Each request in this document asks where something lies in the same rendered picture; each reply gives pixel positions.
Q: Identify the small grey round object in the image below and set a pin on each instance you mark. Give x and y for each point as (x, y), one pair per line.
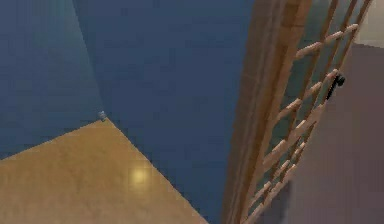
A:
(102, 115)

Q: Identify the wooden glass-paned room door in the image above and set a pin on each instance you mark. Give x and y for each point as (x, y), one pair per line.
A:
(266, 110)

